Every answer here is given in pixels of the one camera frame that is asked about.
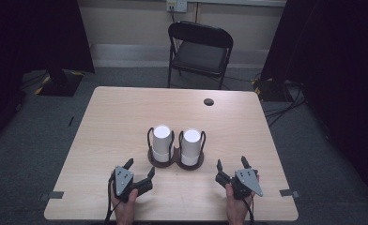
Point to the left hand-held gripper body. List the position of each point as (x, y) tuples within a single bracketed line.
[(124, 182)]

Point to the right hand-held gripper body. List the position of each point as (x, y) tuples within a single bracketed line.
[(247, 181)]

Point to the dark double cup holder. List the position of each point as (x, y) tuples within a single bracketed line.
[(176, 160)]

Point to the stack of white paper cups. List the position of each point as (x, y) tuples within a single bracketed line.
[(162, 143), (191, 146)]

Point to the person's left hand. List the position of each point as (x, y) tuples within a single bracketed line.
[(124, 210)]

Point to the person's right hand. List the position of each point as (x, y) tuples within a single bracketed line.
[(237, 207)]

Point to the grey tape strip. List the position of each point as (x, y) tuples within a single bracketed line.
[(289, 193), (52, 195)]

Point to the black round table grommet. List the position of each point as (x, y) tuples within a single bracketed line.
[(208, 102)]

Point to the black stand base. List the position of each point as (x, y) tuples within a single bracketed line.
[(60, 84), (268, 90)]

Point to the black folding chair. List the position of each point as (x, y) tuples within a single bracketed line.
[(201, 56)]

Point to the dark curtain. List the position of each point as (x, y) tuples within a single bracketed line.
[(25, 40), (338, 62)]

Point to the white wall socket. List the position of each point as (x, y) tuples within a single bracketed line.
[(176, 5)]

